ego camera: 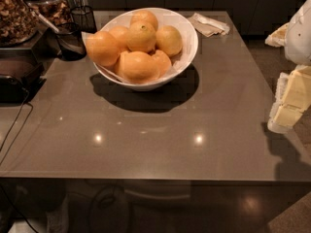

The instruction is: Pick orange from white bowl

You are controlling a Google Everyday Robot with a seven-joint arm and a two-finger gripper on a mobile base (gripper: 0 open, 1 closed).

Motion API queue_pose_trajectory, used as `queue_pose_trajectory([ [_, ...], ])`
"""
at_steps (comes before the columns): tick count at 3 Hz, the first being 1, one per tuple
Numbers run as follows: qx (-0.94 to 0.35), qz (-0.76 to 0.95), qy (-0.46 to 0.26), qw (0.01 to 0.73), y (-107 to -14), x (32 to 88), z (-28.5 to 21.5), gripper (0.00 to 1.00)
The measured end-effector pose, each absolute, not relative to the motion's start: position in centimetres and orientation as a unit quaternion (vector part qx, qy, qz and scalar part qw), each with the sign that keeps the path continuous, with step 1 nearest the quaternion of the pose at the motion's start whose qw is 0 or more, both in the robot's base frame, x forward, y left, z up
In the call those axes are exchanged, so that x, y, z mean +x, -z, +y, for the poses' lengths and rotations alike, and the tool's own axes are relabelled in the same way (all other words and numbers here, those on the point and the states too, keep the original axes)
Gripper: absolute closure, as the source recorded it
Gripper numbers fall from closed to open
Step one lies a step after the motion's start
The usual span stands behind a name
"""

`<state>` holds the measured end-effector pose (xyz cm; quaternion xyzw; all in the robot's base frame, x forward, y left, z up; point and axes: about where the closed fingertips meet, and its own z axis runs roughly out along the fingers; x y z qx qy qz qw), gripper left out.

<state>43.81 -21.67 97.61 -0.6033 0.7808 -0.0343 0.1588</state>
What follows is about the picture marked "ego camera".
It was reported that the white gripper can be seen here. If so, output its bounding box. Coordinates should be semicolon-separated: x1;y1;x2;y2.
265;0;311;134

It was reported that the white paper bowl liner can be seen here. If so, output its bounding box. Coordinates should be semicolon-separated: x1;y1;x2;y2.
81;31;192;84

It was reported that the front right small orange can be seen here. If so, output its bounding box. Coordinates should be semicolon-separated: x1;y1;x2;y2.
152;50;172;77

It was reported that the white ceramic bowl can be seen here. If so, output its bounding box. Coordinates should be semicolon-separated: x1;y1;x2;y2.
96;8;198;91

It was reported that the top centre orange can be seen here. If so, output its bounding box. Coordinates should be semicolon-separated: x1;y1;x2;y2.
126;20;156;52

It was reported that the front centre orange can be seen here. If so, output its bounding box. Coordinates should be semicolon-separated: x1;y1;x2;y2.
115;51;159;84

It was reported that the back left orange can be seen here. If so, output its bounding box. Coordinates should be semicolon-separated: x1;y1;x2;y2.
109;26;128;51

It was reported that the large left orange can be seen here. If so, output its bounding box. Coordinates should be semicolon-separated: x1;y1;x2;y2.
86;31;121;67

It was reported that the folded paper napkin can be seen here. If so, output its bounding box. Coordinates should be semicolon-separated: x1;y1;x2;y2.
189;13;230;37

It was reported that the dark glass cup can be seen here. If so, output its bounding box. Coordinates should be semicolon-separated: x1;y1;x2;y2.
55;22;86;61

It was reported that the black appliance on counter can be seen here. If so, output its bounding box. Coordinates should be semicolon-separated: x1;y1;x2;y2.
0;57;45;104

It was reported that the glass jar of nuts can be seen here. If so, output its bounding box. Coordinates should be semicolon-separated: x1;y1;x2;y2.
0;0;37;48

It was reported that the black wire mesh cup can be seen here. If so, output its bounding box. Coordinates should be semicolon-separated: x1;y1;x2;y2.
71;6;97;33

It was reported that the black power cable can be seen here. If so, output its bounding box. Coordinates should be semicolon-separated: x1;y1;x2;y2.
0;86;35;166

